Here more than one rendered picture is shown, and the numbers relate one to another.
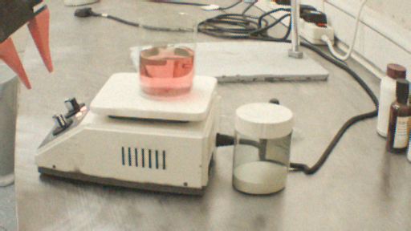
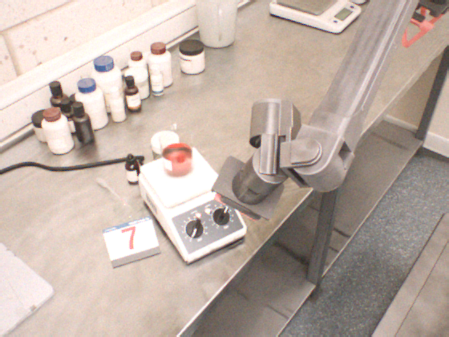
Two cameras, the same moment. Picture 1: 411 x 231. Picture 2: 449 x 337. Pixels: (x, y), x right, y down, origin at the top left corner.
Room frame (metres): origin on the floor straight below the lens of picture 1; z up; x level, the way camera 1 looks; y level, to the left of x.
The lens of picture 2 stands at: (1.06, 0.63, 1.48)
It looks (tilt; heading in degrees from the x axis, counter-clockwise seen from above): 43 degrees down; 232
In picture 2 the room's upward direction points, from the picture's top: straight up
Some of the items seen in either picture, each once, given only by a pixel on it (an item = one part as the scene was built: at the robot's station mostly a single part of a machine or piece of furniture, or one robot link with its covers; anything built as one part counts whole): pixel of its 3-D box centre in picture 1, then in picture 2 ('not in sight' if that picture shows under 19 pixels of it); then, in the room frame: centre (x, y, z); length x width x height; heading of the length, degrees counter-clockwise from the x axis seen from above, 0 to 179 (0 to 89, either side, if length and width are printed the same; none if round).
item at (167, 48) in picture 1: (168, 56); (176, 152); (0.72, 0.04, 0.88); 0.07 x 0.06 x 0.08; 62
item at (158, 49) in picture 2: not in sight; (159, 63); (0.53, -0.35, 0.80); 0.06 x 0.06 x 0.11
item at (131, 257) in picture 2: not in sight; (131, 241); (0.86, 0.09, 0.77); 0.09 x 0.06 x 0.04; 164
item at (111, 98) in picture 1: (153, 94); (180, 175); (0.73, 0.05, 0.83); 0.12 x 0.12 x 0.01; 84
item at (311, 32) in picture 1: (290, 13); not in sight; (1.52, -0.18, 0.77); 0.40 x 0.06 x 0.04; 14
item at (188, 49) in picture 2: not in sight; (192, 56); (0.42, -0.36, 0.79); 0.07 x 0.07 x 0.07
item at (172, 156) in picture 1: (130, 132); (188, 199); (0.73, 0.08, 0.79); 0.22 x 0.13 x 0.08; 84
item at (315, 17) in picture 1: (310, 16); not in sight; (1.37, -0.21, 0.80); 0.07 x 0.04 x 0.02; 104
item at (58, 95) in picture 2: not in sight; (59, 103); (0.81, -0.35, 0.80); 0.04 x 0.04 x 0.11
